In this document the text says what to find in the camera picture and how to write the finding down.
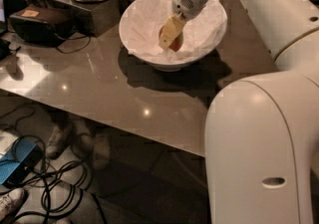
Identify dark square pedestal box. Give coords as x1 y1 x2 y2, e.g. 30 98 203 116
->
52 0 121 37

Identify black floor cables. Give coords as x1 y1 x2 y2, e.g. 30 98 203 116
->
0 103 108 224

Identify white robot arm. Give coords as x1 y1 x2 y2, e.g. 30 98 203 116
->
173 0 319 224

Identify blue box on floor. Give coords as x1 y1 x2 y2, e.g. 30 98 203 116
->
0 138 43 187

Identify white shoe under table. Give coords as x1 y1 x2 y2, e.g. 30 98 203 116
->
45 123 72 159

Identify white shoe bottom left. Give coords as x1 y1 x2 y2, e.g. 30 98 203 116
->
0 188 25 222

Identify black VR headset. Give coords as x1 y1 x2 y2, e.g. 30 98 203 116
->
9 5 75 47

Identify red apple with sticker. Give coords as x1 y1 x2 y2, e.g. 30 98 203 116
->
159 28 183 52

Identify white crumpled paper liner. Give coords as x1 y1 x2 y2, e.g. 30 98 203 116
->
127 0 224 63

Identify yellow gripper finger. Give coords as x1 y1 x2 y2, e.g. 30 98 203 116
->
162 13 185 41

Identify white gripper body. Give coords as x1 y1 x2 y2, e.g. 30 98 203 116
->
172 0 208 21

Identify white bowl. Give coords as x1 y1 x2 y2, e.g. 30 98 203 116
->
118 0 229 73

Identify black headset cable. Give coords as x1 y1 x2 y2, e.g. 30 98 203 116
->
54 33 93 55

